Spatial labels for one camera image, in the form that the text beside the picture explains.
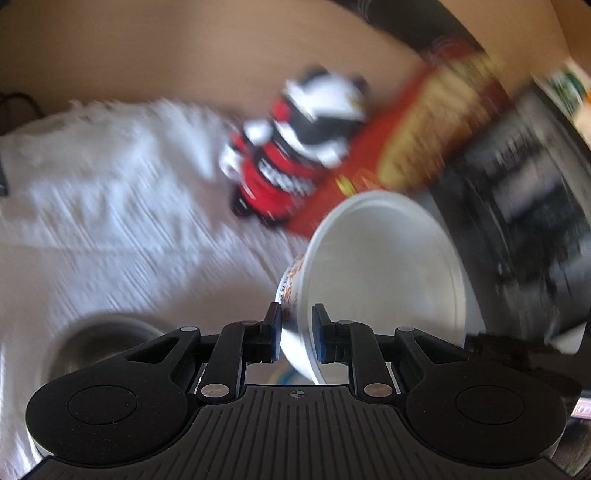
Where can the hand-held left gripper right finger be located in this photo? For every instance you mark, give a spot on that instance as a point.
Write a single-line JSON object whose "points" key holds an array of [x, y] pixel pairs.
{"points": [[318, 333]]}

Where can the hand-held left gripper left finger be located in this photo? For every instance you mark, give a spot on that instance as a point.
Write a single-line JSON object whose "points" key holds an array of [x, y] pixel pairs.
{"points": [[275, 331]]}

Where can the white bowl with orange print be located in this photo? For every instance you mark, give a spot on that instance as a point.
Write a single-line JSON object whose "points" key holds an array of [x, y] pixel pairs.
{"points": [[383, 263]]}

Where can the stainless steel bowl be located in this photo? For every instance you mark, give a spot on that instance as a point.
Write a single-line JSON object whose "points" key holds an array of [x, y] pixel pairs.
{"points": [[101, 337]]}

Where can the panda figurine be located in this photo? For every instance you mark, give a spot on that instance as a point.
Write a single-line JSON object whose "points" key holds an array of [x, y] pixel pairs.
{"points": [[295, 143]]}

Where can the white textured cloth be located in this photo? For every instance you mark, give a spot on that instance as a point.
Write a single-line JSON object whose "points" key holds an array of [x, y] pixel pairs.
{"points": [[115, 207]]}

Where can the red snack bag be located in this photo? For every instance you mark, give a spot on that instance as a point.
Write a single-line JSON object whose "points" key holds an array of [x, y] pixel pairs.
{"points": [[415, 120]]}

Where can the white computer case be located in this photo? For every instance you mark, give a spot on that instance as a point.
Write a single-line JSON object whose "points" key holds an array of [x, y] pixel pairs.
{"points": [[521, 194]]}

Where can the decorations on computer case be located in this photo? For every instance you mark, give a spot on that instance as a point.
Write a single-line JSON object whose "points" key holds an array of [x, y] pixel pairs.
{"points": [[568, 90]]}

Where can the black wall power strip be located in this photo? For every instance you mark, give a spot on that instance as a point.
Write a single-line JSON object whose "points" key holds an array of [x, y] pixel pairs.
{"points": [[406, 18]]}

